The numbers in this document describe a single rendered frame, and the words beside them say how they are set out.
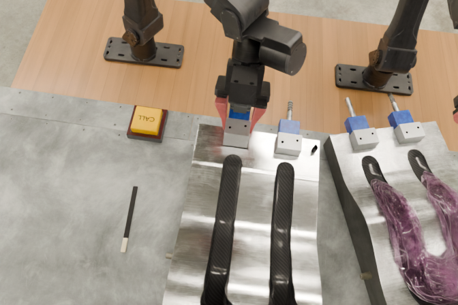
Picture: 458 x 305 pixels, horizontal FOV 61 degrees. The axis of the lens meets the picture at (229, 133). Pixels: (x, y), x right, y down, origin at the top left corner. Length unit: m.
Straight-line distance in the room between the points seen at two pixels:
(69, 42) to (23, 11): 1.31
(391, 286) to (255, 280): 0.27
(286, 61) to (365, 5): 1.86
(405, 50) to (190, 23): 0.55
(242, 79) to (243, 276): 0.33
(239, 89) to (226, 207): 0.26
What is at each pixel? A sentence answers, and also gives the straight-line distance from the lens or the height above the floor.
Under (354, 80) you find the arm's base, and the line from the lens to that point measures 1.06.
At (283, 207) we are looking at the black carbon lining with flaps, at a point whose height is 0.88.
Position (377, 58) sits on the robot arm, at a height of 0.92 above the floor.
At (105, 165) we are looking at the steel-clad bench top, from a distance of 0.91.
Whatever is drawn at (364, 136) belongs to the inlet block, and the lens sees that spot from 0.89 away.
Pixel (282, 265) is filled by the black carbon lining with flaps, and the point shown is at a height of 0.91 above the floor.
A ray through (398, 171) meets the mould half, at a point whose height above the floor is 0.86.
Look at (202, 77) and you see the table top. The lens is 1.00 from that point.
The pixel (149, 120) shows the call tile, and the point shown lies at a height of 0.84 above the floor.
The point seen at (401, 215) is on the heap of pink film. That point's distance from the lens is 0.82.
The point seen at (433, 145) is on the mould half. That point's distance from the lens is 0.99.
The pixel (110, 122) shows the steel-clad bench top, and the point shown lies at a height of 0.80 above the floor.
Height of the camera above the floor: 1.62
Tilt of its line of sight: 63 degrees down
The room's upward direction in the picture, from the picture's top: 8 degrees clockwise
